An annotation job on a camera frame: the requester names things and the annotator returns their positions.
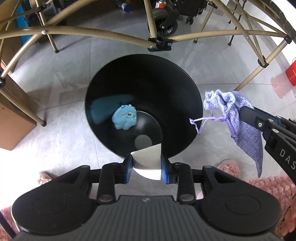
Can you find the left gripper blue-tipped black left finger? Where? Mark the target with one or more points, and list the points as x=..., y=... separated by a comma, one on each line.
x=110, y=175

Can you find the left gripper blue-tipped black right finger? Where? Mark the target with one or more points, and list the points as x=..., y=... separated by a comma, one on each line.
x=180, y=174

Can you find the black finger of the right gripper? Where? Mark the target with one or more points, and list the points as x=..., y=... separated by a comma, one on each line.
x=259, y=119

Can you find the purple knitted drawstring pouch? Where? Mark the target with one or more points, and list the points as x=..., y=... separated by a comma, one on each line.
x=246, y=137

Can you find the white wedge foam piece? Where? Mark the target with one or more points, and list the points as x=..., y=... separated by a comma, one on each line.
x=147, y=162

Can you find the black round trash bin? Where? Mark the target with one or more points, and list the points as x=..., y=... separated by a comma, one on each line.
x=163, y=94

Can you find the pink fluffy rug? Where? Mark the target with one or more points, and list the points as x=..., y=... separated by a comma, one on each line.
x=67, y=209

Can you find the pink slipper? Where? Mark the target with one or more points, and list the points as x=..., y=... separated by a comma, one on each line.
x=230, y=167

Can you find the red bucket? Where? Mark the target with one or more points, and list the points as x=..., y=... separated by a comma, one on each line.
x=291, y=73

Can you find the blue plush toy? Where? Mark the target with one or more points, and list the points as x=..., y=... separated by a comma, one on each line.
x=125, y=117

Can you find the cardboard box green liner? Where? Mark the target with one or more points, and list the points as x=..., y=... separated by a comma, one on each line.
x=15, y=124

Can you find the black cart wheel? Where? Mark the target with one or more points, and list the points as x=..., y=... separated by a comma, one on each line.
x=165, y=25

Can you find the tan folding table frame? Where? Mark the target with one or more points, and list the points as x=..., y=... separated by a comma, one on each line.
x=56, y=83

